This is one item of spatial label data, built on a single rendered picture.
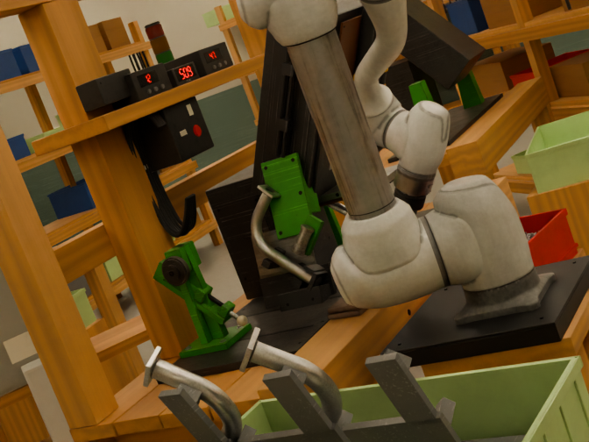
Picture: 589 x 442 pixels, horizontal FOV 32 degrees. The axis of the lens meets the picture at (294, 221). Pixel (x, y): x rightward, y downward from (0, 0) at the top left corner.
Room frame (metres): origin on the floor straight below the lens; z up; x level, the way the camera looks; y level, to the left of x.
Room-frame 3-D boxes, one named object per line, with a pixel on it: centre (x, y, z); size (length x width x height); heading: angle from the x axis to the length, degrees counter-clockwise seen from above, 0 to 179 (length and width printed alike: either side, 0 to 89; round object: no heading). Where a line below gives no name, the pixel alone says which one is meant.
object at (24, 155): (8.71, 1.47, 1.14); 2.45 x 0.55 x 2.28; 152
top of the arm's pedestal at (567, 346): (2.08, -0.36, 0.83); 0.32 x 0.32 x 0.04; 59
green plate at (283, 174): (2.74, -0.02, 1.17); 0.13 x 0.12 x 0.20; 149
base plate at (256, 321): (2.83, -0.01, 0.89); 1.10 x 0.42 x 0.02; 149
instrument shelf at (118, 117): (2.97, 0.21, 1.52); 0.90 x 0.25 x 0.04; 149
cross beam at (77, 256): (3.03, 0.31, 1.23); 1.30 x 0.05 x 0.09; 149
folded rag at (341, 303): (2.40, -0.05, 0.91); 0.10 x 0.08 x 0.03; 49
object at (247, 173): (3.00, 0.05, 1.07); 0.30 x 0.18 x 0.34; 149
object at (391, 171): (2.85, -0.13, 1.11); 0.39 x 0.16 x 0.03; 59
